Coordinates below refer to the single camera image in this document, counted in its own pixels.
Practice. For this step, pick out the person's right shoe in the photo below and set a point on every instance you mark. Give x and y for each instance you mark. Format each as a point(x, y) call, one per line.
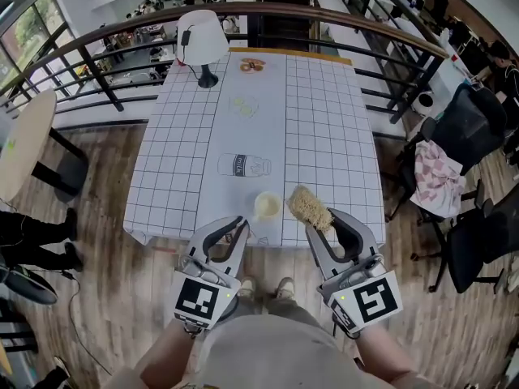
point(285, 288)

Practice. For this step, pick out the large glass window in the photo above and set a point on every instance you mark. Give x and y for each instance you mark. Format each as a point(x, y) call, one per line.
point(28, 35)

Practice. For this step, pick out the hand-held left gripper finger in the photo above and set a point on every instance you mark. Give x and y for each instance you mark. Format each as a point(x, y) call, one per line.
point(200, 237)
point(239, 253)

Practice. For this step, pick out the person's grey trousers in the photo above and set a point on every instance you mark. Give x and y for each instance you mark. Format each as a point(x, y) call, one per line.
point(292, 308)

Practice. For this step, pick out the person's right forearm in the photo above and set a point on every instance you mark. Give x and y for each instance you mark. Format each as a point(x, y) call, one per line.
point(385, 351)

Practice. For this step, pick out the white table lamp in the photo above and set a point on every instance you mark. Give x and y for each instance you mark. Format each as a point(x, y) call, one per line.
point(202, 35)

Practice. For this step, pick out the person's left shoe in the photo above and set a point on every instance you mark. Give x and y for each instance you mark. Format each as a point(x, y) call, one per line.
point(248, 287)

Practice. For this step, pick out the person's left forearm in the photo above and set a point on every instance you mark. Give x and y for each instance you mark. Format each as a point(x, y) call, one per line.
point(162, 359)

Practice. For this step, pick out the dark curved metal railing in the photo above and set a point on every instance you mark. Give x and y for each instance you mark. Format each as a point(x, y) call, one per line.
point(284, 9)

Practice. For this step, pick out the white checked tablecloth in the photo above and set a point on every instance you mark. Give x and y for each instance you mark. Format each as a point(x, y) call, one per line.
point(324, 136)

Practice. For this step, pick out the person's beige shirt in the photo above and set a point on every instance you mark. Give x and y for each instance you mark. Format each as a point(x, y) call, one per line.
point(275, 359)

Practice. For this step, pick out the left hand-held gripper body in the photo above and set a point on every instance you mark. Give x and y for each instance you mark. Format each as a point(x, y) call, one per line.
point(198, 298)

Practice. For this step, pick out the black office chair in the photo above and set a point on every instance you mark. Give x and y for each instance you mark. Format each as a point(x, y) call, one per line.
point(478, 241)
point(474, 124)

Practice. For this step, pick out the round wooden side table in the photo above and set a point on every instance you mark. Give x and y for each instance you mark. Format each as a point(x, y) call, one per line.
point(24, 144)

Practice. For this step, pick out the white round bin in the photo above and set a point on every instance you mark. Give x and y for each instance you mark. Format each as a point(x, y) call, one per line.
point(423, 103)

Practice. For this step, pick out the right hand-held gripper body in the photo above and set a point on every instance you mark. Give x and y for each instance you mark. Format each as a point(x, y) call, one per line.
point(373, 298)

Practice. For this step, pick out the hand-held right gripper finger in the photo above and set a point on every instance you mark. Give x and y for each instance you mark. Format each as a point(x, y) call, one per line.
point(367, 241)
point(320, 257)

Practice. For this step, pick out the cream cup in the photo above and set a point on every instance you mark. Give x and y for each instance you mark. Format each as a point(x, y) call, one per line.
point(267, 206)

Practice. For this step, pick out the black chair base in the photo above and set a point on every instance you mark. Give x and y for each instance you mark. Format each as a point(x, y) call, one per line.
point(28, 288)

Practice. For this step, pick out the person's shoe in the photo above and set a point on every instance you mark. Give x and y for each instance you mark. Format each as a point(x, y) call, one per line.
point(248, 287)
point(285, 288)

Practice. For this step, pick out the pink checked cloth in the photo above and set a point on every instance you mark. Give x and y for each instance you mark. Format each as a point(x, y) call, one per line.
point(438, 176)

